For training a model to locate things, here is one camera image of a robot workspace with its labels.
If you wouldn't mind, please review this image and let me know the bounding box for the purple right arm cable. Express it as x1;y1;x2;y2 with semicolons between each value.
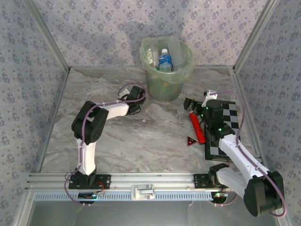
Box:
210;91;287;217

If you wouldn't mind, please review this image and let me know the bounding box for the slotted grey cable tray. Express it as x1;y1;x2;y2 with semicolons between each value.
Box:
34;190;214;201

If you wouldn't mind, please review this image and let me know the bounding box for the left circuit board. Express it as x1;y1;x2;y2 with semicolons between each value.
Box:
78;192;98;200

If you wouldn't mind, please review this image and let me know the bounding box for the aluminium frame side rail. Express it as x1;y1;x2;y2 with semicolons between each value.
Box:
231;69;265;167
32;67;71;174

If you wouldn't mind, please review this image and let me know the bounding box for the white latch bracket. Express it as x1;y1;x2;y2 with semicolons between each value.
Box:
131;184;156;201

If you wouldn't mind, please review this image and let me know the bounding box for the green mesh waste bin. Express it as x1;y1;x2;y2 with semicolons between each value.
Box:
145;67;185;102

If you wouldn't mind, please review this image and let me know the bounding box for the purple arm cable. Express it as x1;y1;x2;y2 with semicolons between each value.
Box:
64;82;148;207
210;91;287;217

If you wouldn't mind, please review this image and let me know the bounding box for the red glitter tube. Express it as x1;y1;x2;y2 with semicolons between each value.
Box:
189;112;207;145

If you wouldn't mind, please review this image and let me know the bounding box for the clear bottle white barcode label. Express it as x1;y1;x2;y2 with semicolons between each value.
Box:
145;46;160;68

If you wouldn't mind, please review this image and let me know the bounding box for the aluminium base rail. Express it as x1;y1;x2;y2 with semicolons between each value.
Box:
26;172;238;190

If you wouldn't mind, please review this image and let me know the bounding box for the aluminium frame post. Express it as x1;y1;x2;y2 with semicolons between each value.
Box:
22;0;71;73
232;0;280;73

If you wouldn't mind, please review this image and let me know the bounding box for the red and black triangle sign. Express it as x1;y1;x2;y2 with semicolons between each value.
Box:
187;135;198;148

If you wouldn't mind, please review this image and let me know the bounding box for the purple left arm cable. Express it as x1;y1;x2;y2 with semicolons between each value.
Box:
64;82;148;207

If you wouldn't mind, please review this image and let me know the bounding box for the Pocari Sweat blue label bottle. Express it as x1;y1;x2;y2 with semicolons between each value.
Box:
158;48;174;73

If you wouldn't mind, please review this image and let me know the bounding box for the green lined trash bin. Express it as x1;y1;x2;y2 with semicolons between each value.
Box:
139;35;196;82

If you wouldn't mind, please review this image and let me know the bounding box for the black and grey checkerboard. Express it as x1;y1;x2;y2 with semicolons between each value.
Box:
204;100;238;162

